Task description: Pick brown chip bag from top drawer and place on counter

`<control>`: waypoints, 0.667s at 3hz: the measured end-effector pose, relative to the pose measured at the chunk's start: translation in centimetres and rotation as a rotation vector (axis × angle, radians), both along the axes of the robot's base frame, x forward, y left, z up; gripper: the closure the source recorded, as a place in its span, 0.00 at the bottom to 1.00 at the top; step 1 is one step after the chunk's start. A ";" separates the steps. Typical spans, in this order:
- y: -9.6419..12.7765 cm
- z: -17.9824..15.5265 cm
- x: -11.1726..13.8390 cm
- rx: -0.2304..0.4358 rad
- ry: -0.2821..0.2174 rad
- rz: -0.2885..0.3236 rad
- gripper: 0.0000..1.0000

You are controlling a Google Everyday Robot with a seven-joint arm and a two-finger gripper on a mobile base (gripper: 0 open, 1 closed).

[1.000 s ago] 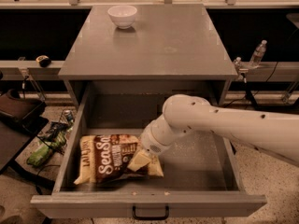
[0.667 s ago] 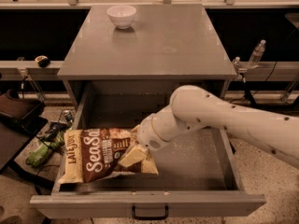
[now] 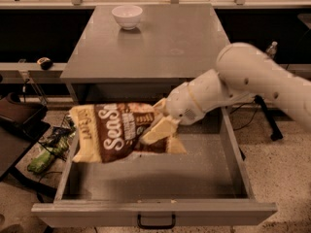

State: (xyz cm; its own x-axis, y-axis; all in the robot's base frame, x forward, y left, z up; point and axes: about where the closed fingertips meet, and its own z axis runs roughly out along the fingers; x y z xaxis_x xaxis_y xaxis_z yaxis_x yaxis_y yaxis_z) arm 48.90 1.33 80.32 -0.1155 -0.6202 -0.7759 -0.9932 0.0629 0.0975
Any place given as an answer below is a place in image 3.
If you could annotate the dark chair at left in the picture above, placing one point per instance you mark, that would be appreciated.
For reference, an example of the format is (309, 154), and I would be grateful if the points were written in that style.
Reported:
(21, 127)

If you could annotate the clear plastic water bottle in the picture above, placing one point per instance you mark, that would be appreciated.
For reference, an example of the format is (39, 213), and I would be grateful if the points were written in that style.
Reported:
(272, 50)

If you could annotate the black tripod stand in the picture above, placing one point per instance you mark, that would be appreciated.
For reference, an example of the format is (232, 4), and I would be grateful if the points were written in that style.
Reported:
(276, 133)

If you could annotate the green snack bag on floor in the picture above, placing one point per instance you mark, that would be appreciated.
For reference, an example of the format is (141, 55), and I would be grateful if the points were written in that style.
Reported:
(48, 155)

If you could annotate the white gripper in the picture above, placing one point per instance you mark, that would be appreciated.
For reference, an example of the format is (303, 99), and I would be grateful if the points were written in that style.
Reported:
(181, 105)

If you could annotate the grey cabinet counter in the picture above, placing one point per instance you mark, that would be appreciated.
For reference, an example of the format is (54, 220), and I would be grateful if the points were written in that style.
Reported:
(172, 44)

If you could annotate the brown sea salt chip bag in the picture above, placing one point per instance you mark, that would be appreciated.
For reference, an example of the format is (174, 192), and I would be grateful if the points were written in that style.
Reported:
(110, 132)

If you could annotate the open grey top drawer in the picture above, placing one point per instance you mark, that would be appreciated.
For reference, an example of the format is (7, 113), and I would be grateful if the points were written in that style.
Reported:
(207, 185)

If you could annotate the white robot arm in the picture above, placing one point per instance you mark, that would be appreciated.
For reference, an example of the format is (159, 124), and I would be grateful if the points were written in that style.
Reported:
(240, 70)

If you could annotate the black drawer handle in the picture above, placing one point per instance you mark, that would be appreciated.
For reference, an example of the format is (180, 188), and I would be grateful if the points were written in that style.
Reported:
(156, 222)

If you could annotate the white ceramic bowl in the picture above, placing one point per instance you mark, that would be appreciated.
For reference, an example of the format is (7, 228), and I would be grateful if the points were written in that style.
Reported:
(127, 16)

